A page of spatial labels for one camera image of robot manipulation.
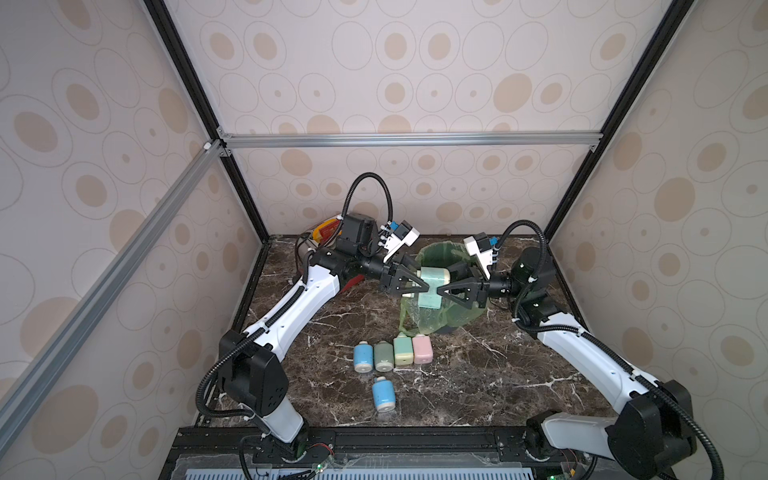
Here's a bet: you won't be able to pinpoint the mint green pencil sharpener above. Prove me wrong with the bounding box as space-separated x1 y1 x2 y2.
418 267 451 289

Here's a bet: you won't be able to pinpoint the pink pencil sharpener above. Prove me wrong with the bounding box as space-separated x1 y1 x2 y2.
412 334 434 365

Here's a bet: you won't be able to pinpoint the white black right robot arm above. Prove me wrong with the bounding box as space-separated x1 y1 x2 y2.
437 220 725 479

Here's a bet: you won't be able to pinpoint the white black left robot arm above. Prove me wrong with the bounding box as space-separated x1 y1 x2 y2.
195 191 429 451

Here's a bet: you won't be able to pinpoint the light green pencil sharpener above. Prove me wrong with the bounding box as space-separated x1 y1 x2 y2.
393 332 414 367

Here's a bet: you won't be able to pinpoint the sage green pencil sharpener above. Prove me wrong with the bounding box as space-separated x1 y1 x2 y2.
374 341 395 372

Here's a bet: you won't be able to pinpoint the blue pencil sharpener in row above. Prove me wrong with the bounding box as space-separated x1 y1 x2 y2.
353 341 374 374

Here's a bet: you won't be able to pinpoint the blue pencil sharpener in front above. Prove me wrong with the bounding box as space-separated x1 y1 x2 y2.
372 376 396 412

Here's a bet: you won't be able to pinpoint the red plastic basket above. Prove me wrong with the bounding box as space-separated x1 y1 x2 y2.
340 274 365 293

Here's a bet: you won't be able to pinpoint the green plastic bin liner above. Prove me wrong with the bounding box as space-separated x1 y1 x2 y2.
398 241 491 337

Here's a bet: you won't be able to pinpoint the red yellow toy items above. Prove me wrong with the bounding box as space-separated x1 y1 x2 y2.
311 216 342 247

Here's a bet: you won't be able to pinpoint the silver aluminium crossbar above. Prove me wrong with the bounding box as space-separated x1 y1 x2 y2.
222 130 603 149

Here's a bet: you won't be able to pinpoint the silver aluminium side bar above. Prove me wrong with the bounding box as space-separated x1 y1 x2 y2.
1 139 224 455

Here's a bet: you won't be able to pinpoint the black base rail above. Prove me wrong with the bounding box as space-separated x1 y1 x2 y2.
160 426 593 479

